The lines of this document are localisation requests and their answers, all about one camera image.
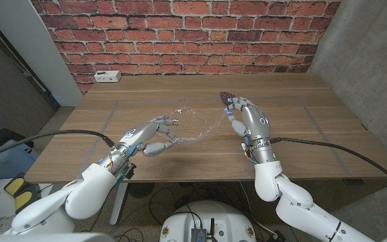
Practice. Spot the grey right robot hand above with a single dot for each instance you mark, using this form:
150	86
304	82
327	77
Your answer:
255	122

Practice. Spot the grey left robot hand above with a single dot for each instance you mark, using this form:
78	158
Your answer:
143	132

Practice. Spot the clear plastic wrap sheet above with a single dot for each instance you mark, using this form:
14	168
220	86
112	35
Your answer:
197	126

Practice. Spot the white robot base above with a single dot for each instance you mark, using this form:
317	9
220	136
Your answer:
227	222

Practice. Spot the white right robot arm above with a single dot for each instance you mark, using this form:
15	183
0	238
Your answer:
267	178

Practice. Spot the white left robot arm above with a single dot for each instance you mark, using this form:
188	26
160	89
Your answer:
86	195

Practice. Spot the black round floor grille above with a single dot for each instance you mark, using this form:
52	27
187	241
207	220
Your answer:
141	190

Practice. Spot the white power outlet box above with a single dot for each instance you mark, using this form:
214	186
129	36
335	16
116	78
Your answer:
107	76

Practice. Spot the white table leg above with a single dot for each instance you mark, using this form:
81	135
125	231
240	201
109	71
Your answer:
118	205

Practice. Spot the red brick printed backdrop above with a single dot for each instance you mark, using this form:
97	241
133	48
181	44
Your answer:
193	33

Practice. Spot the black power adapter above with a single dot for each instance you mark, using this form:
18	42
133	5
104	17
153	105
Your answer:
279	236

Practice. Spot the yellow and black foot pedal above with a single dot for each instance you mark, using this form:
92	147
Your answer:
22	198

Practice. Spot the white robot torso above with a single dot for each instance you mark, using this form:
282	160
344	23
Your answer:
45	238

